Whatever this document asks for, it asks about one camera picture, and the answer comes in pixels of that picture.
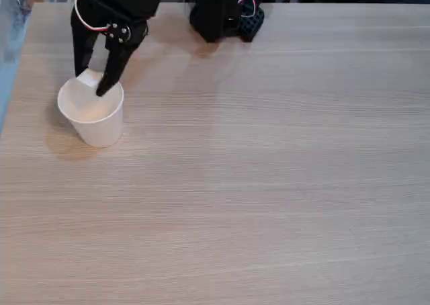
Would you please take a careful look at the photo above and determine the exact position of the small white block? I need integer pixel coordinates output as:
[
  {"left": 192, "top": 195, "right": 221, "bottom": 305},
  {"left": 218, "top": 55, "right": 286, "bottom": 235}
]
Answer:
[{"left": 75, "top": 68, "right": 103, "bottom": 91}]

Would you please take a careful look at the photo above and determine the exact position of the white paper cup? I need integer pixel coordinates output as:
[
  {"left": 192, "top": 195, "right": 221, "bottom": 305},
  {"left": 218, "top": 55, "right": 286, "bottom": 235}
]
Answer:
[{"left": 56, "top": 76, "right": 125, "bottom": 148}]

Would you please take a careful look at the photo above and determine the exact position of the person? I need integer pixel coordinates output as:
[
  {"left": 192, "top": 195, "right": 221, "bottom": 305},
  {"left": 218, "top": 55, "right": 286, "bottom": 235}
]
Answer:
[{"left": 0, "top": 0, "right": 47, "bottom": 67}]

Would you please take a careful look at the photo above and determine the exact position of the white and red gripper cable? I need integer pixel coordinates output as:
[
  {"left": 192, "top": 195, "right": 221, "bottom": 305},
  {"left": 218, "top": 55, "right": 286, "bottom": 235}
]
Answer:
[{"left": 73, "top": 0, "right": 112, "bottom": 33}]

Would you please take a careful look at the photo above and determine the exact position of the white and red arm cable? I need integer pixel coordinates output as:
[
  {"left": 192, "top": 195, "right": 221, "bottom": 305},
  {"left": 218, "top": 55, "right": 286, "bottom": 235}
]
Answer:
[{"left": 224, "top": 0, "right": 260, "bottom": 17}]

